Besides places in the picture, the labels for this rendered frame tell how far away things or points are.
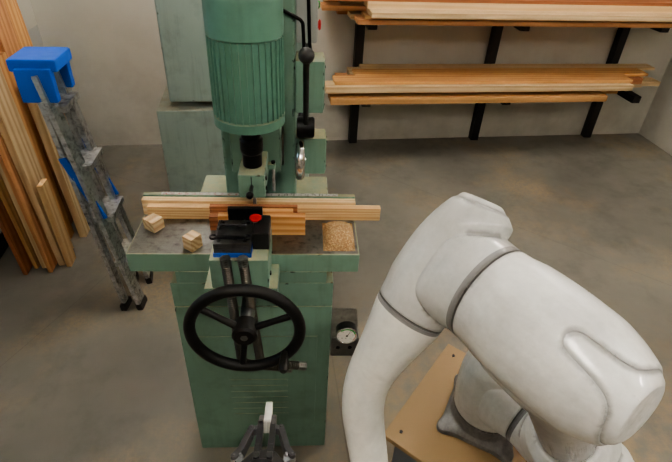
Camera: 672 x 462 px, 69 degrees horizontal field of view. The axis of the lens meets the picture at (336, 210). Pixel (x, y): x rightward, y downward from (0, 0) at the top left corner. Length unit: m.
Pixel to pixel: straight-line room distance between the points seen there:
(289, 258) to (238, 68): 0.49
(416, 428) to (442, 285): 0.76
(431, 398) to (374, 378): 0.68
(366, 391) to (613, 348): 0.32
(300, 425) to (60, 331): 1.21
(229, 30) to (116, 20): 2.58
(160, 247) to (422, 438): 0.81
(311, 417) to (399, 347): 1.18
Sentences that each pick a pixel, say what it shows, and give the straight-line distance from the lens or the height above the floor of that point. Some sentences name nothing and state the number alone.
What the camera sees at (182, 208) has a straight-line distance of 1.42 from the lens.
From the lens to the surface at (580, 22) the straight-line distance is 3.63.
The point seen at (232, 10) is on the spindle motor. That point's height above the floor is 1.48.
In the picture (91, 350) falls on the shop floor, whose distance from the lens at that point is 2.41.
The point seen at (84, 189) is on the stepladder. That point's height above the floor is 0.66.
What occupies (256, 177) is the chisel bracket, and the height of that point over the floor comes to 1.06.
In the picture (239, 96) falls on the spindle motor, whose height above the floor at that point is 1.29.
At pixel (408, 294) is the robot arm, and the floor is 1.28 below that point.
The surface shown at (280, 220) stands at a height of 0.95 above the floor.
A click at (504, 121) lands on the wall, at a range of 4.27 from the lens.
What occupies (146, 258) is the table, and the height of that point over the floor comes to 0.89.
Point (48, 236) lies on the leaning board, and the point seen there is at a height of 0.19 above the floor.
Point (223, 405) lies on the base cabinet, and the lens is 1.78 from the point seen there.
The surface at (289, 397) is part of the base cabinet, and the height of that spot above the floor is 0.29.
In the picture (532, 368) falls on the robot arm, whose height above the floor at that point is 1.32.
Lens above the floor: 1.72
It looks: 34 degrees down
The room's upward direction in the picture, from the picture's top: 3 degrees clockwise
